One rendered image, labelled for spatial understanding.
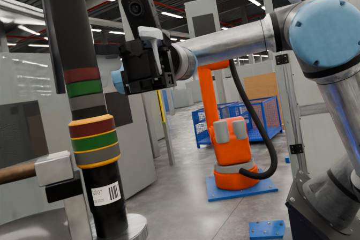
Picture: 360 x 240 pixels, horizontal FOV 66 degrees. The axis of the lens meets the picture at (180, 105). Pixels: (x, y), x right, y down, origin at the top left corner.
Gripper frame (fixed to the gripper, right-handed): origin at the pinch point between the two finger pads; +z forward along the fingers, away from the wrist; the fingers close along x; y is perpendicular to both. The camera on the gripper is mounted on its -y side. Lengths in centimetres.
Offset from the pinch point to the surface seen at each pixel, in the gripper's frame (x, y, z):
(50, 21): 1.8, -1.3, 7.1
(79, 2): -2.0, -2.1, 7.3
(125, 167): 207, 112, -354
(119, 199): -1.8, 17.2, 7.4
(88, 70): -1.7, 4.4, 7.8
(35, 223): 16.8, 22.4, 0.5
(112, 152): -2.2, 12.4, 7.7
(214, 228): 59, 166, -259
